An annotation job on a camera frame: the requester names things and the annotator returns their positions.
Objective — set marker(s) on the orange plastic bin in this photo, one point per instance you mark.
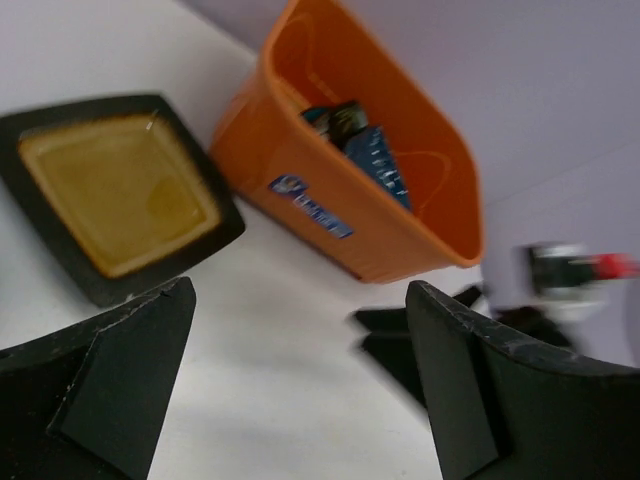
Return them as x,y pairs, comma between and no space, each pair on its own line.
318,54

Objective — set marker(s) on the black floral square plate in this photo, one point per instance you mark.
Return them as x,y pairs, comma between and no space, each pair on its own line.
337,123

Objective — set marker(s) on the amber square plate black rim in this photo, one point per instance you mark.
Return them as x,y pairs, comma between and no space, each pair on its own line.
119,190

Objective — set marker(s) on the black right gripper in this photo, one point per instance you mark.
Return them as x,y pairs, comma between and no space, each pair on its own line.
390,346

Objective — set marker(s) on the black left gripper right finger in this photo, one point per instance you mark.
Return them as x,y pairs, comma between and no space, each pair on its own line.
504,405

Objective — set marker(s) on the blue leaf-shaped plate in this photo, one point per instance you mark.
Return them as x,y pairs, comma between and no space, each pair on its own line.
369,150

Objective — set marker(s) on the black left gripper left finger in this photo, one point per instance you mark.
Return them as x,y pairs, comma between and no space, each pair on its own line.
89,401

